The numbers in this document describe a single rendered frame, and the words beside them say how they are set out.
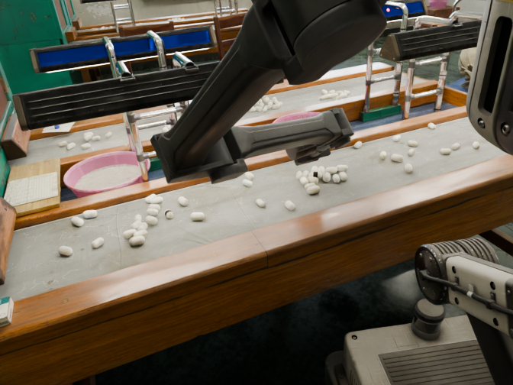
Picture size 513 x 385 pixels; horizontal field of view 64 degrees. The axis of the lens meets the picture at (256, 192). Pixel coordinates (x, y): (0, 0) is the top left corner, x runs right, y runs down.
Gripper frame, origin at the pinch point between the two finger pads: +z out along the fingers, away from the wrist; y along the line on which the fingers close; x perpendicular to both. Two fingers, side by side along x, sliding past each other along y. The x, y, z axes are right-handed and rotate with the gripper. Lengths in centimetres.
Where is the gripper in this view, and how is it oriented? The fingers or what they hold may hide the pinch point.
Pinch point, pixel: (298, 157)
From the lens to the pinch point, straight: 119.9
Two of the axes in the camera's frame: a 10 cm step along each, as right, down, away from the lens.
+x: 3.1, 9.4, -1.3
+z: -2.7, 2.2, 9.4
